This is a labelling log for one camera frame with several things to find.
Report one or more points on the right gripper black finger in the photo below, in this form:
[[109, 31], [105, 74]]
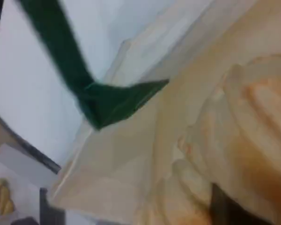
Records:
[[219, 208]]

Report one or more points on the long striped bread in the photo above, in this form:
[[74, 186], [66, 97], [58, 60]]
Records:
[[260, 140]]

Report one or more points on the dark stand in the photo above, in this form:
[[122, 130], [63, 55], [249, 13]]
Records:
[[50, 211]]

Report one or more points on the yellow braided item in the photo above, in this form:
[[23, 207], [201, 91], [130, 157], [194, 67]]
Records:
[[2, 197]]

